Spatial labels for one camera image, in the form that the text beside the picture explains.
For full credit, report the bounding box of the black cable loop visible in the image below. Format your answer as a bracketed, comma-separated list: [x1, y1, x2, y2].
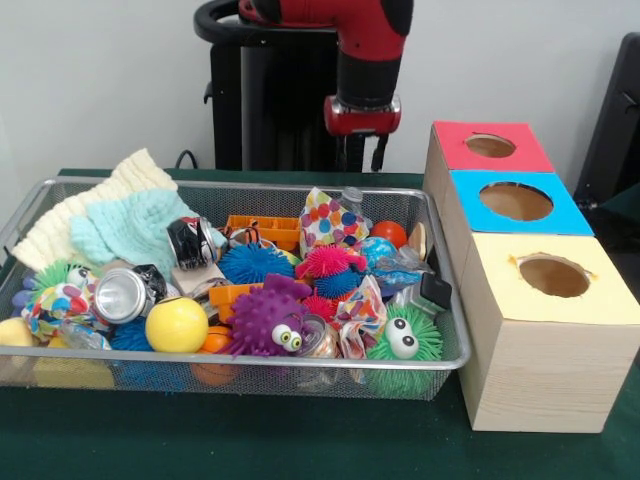
[173, 148, 201, 171]

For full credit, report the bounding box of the mint green cloth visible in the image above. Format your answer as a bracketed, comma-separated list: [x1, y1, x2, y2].
[69, 188, 229, 281]

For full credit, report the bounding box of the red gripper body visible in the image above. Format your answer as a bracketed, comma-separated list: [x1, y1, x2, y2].
[323, 95, 403, 137]

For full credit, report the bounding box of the crushed black can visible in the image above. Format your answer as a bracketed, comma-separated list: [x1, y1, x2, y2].
[166, 215, 229, 272]

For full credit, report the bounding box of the dark green tablecloth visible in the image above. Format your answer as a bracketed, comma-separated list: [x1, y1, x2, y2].
[0, 168, 640, 480]
[592, 187, 640, 239]

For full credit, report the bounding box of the green spiky toy with eyes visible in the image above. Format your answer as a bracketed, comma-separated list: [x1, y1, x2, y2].
[364, 303, 445, 364]

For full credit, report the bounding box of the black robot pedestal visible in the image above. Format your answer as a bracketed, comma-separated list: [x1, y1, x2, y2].
[193, 0, 396, 174]

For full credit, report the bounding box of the crushed clear plastic bottle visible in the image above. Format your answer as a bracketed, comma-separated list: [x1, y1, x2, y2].
[340, 185, 374, 229]

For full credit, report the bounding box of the yellow smiley ball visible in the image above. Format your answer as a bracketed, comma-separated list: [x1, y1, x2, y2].
[144, 296, 210, 354]

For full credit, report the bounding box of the wire mesh bin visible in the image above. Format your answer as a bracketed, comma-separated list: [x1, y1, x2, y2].
[0, 175, 472, 402]

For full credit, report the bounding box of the wooden three-hole box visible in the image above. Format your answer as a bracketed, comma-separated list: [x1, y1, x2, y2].
[422, 120, 640, 434]

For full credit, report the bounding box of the polka dot paper napkin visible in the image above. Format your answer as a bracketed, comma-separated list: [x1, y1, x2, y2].
[298, 187, 372, 251]

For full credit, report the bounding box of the purple spiky toy with eyes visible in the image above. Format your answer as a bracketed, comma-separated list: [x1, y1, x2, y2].
[219, 273, 314, 359]

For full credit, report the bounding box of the cream knitted cloth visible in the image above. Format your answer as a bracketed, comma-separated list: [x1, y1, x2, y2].
[10, 147, 179, 274]

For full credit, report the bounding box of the crushed silver can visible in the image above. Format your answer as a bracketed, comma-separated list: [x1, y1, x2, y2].
[93, 267, 169, 325]

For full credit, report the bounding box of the red rubber ball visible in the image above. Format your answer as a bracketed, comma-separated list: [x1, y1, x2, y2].
[369, 220, 409, 251]

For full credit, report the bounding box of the blue spiky ball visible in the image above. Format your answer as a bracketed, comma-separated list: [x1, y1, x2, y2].
[218, 243, 296, 286]

